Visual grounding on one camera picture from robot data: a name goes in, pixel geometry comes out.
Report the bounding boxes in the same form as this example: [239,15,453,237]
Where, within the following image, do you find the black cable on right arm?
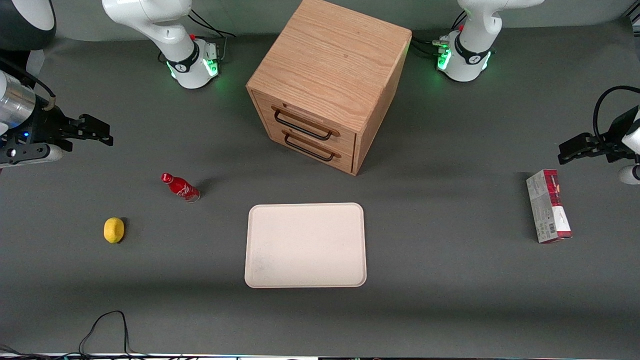
[0,57,56,99]

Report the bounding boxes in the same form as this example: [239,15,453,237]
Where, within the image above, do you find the black right arm base cables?
[187,8,237,40]

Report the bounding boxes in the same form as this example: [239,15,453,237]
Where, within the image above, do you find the black looped cable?
[0,310,151,360]

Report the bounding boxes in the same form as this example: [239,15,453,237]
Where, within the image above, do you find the red cola bottle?
[160,172,201,203]

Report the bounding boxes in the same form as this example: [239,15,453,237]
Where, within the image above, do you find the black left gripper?
[558,107,640,166]

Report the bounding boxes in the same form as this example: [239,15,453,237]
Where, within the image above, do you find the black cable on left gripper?
[593,85,640,146]

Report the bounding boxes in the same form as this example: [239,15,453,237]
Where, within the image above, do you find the black wire drawer handle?
[282,129,342,163]
[272,105,341,141]

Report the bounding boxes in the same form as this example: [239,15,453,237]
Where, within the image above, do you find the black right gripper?
[22,107,114,152]

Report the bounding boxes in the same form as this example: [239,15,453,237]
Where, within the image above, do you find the beige plastic tray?
[244,202,367,289]

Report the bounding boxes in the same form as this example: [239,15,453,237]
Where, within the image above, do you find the oak wooden drawer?
[251,90,358,155]
[259,116,357,175]

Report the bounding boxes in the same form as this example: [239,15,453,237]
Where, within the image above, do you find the grey and red carton box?
[526,169,573,244]

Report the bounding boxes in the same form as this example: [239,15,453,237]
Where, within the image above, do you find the oak wooden cabinet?
[246,0,413,176]

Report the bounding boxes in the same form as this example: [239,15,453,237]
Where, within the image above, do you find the black arm base cables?
[410,10,469,60]
[187,8,237,40]

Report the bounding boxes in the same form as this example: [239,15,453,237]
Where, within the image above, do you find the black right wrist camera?
[0,142,65,167]

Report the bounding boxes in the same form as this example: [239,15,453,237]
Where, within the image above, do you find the yellow lemon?
[103,217,125,244]

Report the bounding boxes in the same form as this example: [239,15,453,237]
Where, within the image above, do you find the black left arm base cables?
[410,10,469,60]

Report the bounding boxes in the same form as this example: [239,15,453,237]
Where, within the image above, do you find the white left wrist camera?
[617,164,640,186]

